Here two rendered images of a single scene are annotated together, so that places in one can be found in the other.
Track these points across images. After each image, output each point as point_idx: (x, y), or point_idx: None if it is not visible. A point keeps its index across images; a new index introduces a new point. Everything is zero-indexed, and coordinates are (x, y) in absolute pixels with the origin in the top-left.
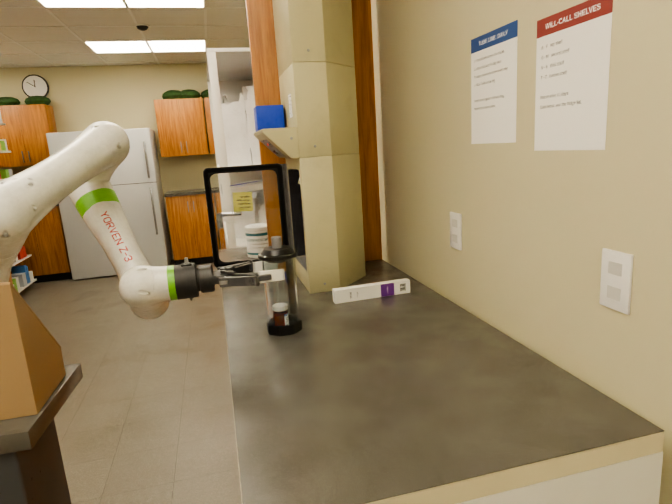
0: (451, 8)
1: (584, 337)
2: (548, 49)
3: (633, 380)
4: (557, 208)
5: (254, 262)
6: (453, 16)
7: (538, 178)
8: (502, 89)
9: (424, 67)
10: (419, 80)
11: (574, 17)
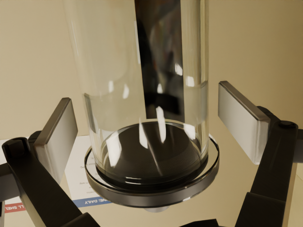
0: (167, 218)
1: None
2: None
3: None
4: None
5: (252, 161)
6: (163, 213)
7: (19, 118)
8: (83, 171)
9: (218, 183)
10: (231, 173)
11: (16, 206)
